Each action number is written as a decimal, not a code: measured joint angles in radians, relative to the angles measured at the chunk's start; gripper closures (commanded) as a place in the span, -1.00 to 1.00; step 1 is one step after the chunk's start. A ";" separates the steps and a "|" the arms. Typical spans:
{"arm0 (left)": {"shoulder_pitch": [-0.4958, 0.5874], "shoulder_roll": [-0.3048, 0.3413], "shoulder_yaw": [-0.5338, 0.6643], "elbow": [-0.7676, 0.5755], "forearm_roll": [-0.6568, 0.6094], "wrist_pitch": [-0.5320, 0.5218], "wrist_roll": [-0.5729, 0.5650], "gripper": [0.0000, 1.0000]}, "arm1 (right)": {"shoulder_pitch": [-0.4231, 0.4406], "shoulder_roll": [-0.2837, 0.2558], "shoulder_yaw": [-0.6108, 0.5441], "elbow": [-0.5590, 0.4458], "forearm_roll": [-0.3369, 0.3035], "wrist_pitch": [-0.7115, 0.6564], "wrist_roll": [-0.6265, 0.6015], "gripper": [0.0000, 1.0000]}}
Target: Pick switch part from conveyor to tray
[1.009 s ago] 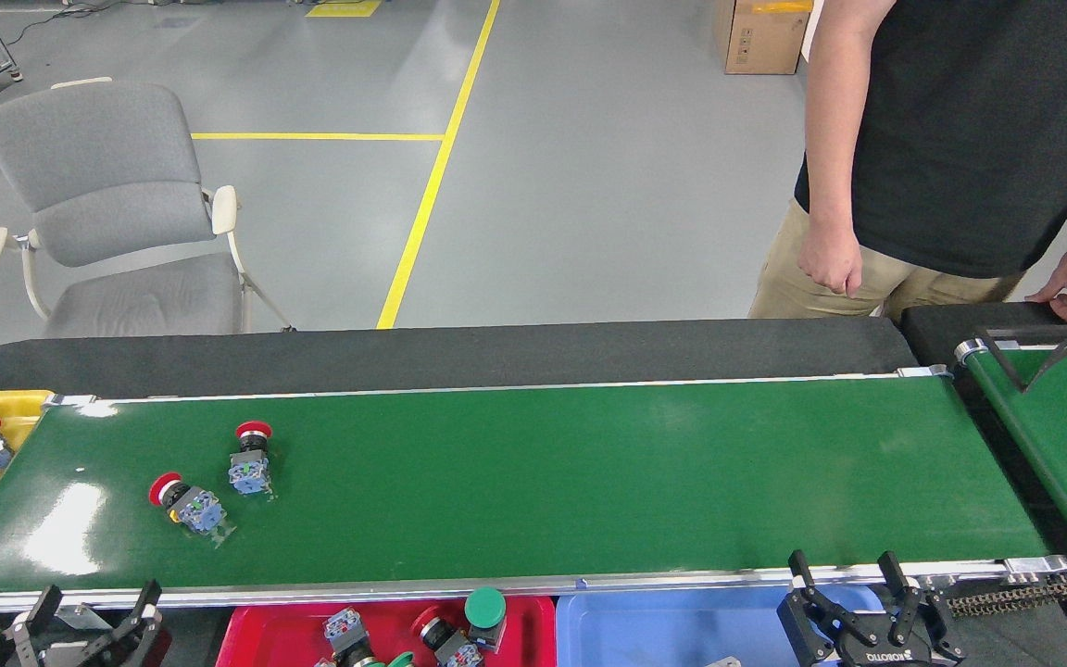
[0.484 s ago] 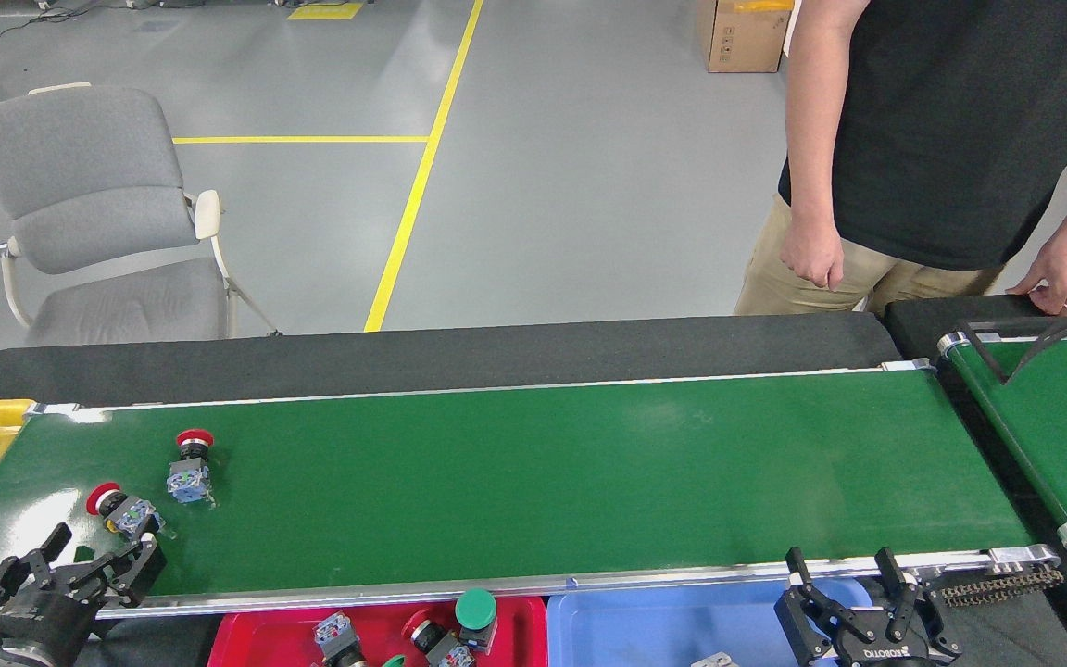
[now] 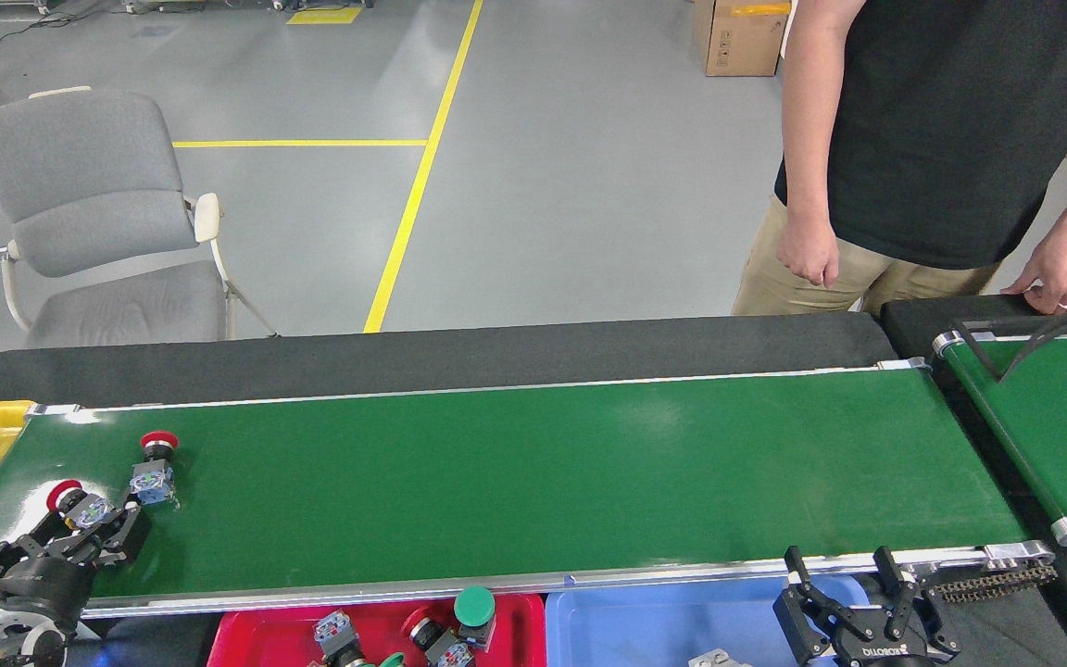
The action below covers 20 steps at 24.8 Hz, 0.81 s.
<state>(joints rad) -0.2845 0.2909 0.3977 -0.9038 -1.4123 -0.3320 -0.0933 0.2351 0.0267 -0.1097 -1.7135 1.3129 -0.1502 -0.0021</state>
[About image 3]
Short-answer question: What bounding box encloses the blue plastic tray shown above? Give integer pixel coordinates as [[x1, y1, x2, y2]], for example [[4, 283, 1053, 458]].
[[545, 574, 872, 667]]

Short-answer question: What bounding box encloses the red plastic tray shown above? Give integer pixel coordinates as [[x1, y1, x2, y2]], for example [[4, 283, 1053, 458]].
[[207, 593, 548, 667]]

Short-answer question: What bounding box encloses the red mushroom push button switch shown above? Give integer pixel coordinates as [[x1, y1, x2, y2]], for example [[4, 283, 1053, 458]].
[[404, 609, 476, 667], [44, 479, 115, 535], [130, 431, 181, 508]]

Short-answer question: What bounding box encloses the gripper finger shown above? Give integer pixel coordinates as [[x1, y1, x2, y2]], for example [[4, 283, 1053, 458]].
[[69, 503, 154, 572], [772, 547, 854, 663], [0, 512, 82, 571], [872, 548, 960, 657]]

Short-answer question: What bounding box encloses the cardboard box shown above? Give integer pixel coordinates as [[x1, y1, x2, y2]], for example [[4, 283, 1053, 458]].
[[691, 0, 792, 78]]

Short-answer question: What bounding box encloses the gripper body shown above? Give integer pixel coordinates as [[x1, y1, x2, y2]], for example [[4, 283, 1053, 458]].
[[821, 639, 942, 667], [0, 554, 97, 620]]

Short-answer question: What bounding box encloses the conveyor drive chain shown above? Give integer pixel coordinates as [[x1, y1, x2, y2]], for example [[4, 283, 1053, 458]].
[[936, 565, 1060, 605]]

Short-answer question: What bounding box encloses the long green conveyor belt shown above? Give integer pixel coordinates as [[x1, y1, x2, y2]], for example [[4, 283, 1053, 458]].
[[0, 357, 1058, 636]]

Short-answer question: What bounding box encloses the grey office chair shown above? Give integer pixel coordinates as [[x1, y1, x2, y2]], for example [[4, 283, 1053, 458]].
[[0, 86, 280, 350]]

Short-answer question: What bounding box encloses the black guide bracket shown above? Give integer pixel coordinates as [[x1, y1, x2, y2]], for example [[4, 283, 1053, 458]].
[[953, 296, 1067, 383]]

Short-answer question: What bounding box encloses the person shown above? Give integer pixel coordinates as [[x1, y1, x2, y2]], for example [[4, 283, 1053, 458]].
[[731, 0, 1067, 318]]

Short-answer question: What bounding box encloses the person's right hand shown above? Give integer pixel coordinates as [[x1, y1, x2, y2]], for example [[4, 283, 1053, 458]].
[[776, 215, 841, 289]]

